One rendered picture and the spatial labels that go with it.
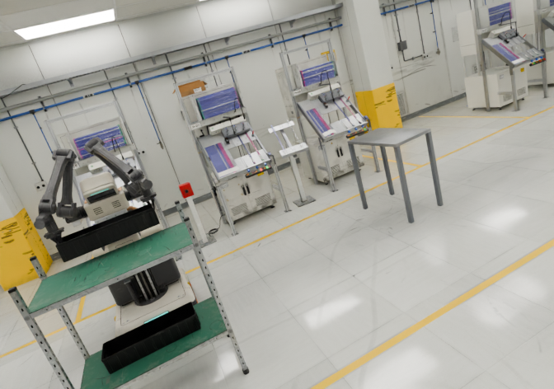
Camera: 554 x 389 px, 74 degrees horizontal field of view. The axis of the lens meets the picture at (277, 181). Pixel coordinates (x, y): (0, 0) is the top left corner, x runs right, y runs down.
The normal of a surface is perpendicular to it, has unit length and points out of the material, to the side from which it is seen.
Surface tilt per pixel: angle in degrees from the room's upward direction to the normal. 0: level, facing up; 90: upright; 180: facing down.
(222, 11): 90
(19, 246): 90
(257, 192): 90
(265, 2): 90
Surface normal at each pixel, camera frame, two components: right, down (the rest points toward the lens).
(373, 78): 0.37, 0.17
